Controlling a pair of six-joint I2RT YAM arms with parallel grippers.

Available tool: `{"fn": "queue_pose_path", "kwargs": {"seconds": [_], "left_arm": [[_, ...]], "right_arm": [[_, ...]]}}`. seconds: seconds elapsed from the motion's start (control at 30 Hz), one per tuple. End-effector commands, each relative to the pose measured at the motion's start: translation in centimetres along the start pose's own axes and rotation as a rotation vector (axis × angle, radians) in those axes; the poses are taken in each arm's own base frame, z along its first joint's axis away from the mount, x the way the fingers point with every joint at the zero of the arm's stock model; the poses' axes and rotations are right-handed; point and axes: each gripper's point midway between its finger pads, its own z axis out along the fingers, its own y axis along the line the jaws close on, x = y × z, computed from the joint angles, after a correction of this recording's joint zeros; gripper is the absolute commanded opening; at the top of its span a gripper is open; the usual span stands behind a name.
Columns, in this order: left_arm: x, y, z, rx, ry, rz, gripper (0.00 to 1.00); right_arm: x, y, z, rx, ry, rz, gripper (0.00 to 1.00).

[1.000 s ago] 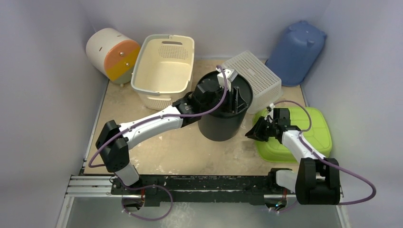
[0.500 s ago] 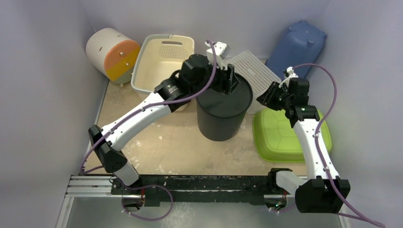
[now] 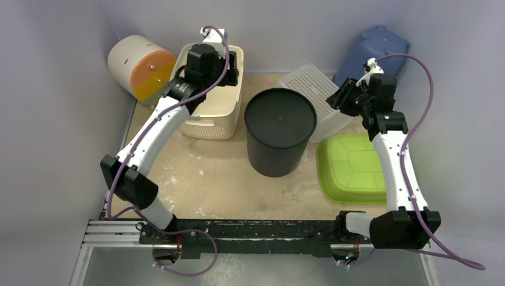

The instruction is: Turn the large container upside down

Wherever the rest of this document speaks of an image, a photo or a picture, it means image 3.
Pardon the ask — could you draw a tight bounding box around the white lattice plastic basket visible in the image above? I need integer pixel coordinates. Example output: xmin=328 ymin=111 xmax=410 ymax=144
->
xmin=276 ymin=63 xmax=353 ymax=143

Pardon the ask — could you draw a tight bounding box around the cream perforated storage basket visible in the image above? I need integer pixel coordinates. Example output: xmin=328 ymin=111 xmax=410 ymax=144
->
xmin=179 ymin=45 xmax=244 ymax=139

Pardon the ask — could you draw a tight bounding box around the blue plastic bucket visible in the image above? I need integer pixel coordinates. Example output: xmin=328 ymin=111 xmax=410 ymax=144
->
xmin=332 ymin=26 xmax=410 ymax=86

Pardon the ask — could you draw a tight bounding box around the black cylindrical bucket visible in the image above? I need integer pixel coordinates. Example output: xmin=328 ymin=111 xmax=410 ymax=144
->
xmin=244 ymin=88 xmax=317 ymax=178

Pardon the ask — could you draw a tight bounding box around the lime green plastic basin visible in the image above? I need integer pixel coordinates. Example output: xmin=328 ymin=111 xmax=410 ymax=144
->
xmin=316 ymin=134 xmax=386 ymax=204

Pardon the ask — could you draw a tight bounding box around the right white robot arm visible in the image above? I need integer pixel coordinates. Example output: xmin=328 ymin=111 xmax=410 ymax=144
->
xmin=326 ymin=73 xmax=441 ymax=250

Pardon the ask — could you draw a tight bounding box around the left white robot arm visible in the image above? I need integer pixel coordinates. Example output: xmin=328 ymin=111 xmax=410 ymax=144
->
xmin=100 ymin=43 xmax=240 ymax=244

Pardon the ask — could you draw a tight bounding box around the white pastel drawer cabinet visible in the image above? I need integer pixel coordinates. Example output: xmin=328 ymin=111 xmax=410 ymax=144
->
xmin=107 ymin=35 xmax=177 ymax=106

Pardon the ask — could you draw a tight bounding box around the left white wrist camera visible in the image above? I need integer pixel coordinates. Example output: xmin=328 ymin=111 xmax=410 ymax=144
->
xmin=200 ymin=27 xmax=227 ymax=44

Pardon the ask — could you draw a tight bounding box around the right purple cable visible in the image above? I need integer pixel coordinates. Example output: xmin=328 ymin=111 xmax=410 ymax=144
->
xmin=339 ymin=53 xmax=487 ymax=272

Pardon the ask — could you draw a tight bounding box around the purple cable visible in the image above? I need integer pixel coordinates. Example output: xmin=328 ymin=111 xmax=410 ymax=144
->
xmin=339 ymin=53 xmax=487 ymax=272
xmin=105 ymin=25 xmax=219 ymax=276

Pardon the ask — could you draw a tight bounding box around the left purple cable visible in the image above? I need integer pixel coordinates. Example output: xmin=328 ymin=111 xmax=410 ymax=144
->
xmin=105 ymin=25 xmax=219 ymax=276

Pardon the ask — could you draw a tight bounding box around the aluminium rail base frame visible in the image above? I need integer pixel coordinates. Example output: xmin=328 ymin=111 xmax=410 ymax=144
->
xmin=71 ymin=209 xmax=438 ymax=285

